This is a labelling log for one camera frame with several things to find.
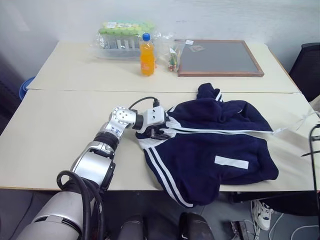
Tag black office chair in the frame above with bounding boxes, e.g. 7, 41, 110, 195
288, 42, 320, 103

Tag white sneaker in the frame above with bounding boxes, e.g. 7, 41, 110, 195
250, 199, 275, 231

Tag white floor cables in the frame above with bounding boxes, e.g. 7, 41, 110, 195
243, 199, 320, 240

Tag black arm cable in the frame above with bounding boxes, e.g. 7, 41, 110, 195
308, 124, 320, 192
56, 96, 161, 240

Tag small clear packet on chalkboard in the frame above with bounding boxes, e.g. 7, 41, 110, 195
183, 39, 204, 53

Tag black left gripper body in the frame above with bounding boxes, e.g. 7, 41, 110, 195
143, 111, 172, 139

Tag black rounded shape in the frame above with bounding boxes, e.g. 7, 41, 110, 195
179, 211, 216, 240

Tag orange soda bottle blue cap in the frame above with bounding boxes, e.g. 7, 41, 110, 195
139, 32, 157, 77

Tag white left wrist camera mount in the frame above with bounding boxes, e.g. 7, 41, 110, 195
140, 105, 168, 133

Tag small clear bag colourful bits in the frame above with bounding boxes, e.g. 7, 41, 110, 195
159, 32, 187, 73

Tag grey rounded shape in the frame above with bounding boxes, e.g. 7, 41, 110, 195
120, 214, 145, 240

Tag navy jacket with white stripes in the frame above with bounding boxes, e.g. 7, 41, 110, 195
135, 83, 287, 209

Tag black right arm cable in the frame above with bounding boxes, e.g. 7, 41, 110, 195
308, 124, 320, 192

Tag wooden framed grey chalkboard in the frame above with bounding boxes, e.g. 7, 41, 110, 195
174, 39, 265, 78

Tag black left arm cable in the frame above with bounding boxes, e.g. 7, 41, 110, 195
56, 96, 161, 240

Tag blue plastic bucket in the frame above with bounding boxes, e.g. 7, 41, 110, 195
19, 76, 36, 101

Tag black bar under table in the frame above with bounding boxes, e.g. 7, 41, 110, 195
229, 189, 320, 217

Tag bag of green-capped tubes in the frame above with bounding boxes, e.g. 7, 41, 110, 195
93, 20, 161, 61

